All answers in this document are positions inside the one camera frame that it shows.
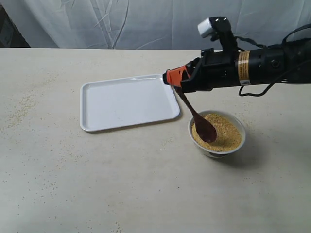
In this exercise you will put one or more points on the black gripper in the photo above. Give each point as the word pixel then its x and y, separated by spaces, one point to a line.
pixel 211 70

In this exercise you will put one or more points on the dark red wooden spoon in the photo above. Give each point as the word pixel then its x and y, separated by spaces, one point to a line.
pixel 204 128

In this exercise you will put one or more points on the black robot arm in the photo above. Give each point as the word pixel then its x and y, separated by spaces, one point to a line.
pixel 288 63

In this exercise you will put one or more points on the white plastic tray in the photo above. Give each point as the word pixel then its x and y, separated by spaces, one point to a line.
pixel 124 102

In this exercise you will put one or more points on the yellow millet in bowl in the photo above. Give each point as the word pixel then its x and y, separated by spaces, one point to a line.
pixel 228 136

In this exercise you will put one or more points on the white ceramic bowl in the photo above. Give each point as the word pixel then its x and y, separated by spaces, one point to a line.
pixel 236 122

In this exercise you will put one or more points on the white backdrop curtain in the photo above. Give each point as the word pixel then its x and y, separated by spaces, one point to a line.
pixel 150 24

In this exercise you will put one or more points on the scattered millet grains on table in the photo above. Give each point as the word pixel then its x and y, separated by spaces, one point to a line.
pixel 28 101

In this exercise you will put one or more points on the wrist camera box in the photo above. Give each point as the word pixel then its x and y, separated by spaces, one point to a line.
pixel 219 28

